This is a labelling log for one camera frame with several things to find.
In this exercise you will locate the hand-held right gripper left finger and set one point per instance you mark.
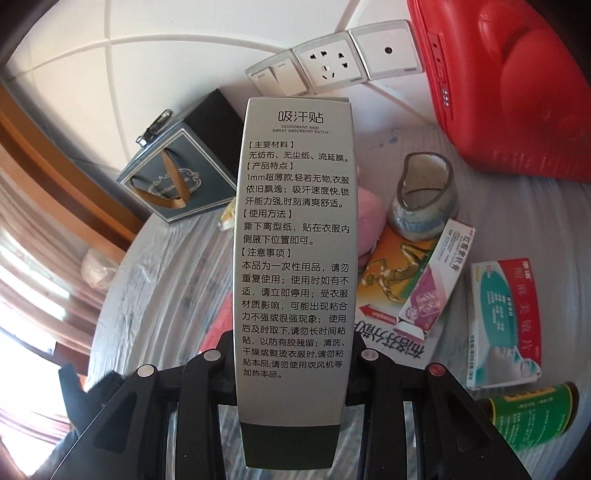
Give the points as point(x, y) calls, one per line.
point(222, 357)

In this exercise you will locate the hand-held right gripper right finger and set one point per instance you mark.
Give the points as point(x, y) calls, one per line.
point(369, 365)

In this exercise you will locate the silver printed carton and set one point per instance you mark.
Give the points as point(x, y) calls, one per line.
point(295, 258)

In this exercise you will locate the cloth-covered desktop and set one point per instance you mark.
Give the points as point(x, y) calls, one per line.
point(171, 300)

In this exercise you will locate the green orange drink carton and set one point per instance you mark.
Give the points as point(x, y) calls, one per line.
point(392, 267)

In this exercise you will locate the pink and green ointment box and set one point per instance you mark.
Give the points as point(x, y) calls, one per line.
point(436, 277)

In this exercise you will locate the dark object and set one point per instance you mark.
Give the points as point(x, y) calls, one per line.
point(92, 392)

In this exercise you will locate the small yellow packet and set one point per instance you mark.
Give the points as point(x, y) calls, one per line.
point(227, 217)

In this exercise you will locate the white and red medicine box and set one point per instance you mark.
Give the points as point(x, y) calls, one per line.
point(503, 318)

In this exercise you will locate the pink soft object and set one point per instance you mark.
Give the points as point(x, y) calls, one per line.
point(369, 221)

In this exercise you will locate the crumpled white plastic bag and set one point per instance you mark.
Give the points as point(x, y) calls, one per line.
point(99, 270)

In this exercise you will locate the brown bottle with green label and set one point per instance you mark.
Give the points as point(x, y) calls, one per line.
point(531, 410)

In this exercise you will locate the dark gift box, gold ribbon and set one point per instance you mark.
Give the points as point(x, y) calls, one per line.
point(194, 175)

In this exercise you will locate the striped curtain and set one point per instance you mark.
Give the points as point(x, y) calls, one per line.
point(41, 295)

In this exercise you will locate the red plastic carry case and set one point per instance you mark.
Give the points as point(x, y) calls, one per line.
point(508, 69)

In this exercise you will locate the wooden window frame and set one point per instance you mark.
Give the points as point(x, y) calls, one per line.
point(55, 170)

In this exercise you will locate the white wall light switch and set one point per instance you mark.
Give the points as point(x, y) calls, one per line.
point(277, 74)

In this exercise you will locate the white wall power socket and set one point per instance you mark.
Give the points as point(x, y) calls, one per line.
point(330, 64)

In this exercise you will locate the white wall antenna socket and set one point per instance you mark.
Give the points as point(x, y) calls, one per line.
point(385, 50)

